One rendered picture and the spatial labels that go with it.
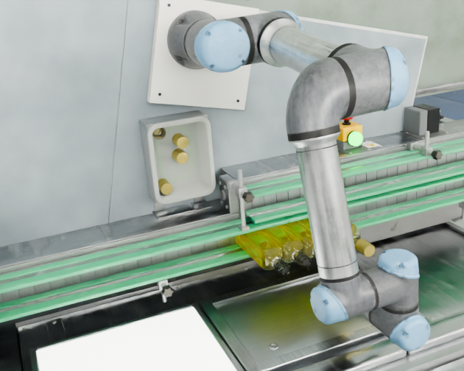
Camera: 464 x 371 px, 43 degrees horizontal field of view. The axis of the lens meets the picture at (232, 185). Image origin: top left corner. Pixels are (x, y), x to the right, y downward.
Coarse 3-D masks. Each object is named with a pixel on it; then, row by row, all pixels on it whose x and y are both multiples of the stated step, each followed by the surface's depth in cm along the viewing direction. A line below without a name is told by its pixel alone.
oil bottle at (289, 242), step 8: (264, 232) 160; (272, 232) 158; (280, 232) 157; (288, 232) 157; (280, 240) 153; (288, 240) 152; (296, 240) 152; (288, 248) 150; (296, 248) 150; (288, 256) 150
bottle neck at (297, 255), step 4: (296, 252) 149; (300, 252) 148; (292, 256) 150; (296, 256) 148; (300, 256) 147; (304, 256) 146; (296, 260) 148; (300, 260) 146; (304, 260) 149; (308, 260) 147; (300, 264) 146; (304, 264) 148; (308, 264) 147
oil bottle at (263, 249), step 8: (256, 232) 160; (240, 240) 162; (248, 240) 157; (256, 240) 155; (264, 240) 155; (272, 240) 154; (248, 248) 158; (256, 248) 152; (264, 248) 150; (272, 248) 150; (280, 248) 150; (256, 256) 153; (264, 256) 149; (272, 256) 148; (280, 256) 149; (264, 264) 149
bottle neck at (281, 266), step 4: (276, 260) 147; (280, 260) 147; (272, 264) 148; (276, 264) 146; (280, 264) 145; (284, 264) 144; (276, 268) 146; (280, 268) 144; (284, 268) 147; (288, 268) 145; (280, 272) 144; (284, 272) 145; (288, 272) 145
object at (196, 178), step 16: (176, 128) 162; (192, 128) 164; (208, 128) 158; (160, 144) 162; (192, 144) 165; (208, 144) 160; (160, 160) 163; (192, 160) 167; (208, 160) 162; (160, 176) 165; (176, 176) 166; (192, 176) 168; (208, 176) 164; (160, 192) 164; (176, 192) 164; (192, 192) 163; (208, 192) 164
